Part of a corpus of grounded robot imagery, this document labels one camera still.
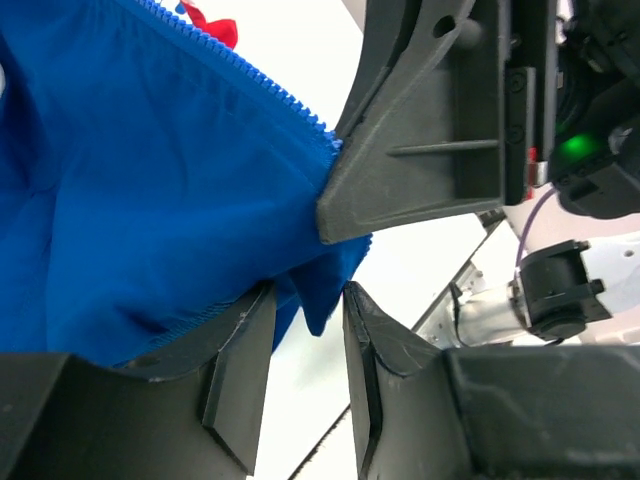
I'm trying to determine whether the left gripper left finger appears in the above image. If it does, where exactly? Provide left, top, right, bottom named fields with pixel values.
left=1, top=283, right=276, bottom=479

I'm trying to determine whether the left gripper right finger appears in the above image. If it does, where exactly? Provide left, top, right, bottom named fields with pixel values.
left=342, top=280, right=640, bottom=480

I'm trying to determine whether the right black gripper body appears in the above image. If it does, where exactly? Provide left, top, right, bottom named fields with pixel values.
left=504, top=1, right=639, bottom=220

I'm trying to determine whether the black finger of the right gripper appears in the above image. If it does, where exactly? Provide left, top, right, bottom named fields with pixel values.
left=316, top=0, right=510, bottom=244

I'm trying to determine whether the blue white red jacket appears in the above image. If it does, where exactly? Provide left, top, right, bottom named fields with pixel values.
left=1, top=1, right=371, bottom=366

